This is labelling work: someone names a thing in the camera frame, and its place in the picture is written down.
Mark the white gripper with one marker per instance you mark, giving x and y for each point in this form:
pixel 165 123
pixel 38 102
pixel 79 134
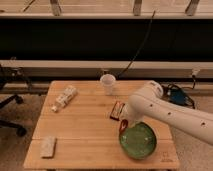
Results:
pixel 129 114

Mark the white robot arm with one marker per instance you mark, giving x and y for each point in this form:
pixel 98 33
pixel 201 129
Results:
pixel 147 101

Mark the green ceramic bowl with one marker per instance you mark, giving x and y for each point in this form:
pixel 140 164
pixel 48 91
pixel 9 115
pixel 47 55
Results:
pixel 139 141

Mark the translucent plastic cup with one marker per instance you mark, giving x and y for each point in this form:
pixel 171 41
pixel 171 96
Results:
pixel 108 82

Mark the blue device on floor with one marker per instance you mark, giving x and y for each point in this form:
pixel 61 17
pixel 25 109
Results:
pixel 177 96

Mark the beige sponge block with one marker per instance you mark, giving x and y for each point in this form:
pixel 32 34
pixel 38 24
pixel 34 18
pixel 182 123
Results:
pixel 48 147

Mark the black office chair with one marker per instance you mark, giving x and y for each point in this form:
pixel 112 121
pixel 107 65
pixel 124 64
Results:
pixel 20 129

